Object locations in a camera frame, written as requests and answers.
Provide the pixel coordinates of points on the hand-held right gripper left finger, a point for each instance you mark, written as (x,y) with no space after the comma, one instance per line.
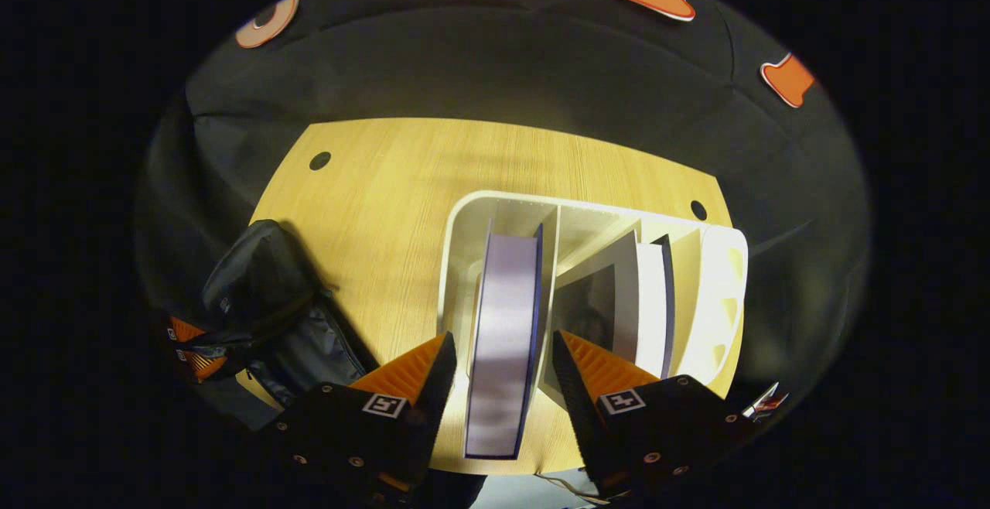
(437,393)

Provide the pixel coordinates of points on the black schoolbag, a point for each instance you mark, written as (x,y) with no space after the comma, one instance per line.
(263,277)

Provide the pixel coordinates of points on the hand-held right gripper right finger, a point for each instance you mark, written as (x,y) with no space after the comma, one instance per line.
(576,408)

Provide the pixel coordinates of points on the portrait cover book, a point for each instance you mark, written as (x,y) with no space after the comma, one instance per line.
(595,300)

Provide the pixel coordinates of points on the blue cover book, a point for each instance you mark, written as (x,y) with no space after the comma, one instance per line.
(503,339)

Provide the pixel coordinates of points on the silver red metal clamp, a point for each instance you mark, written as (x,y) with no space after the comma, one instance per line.
(762,404)

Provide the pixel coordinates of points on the white bookshelf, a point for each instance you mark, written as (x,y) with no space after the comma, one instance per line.
(719,300)

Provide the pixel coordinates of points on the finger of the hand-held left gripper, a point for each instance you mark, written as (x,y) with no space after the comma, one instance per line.
(203,366)
(186,331)

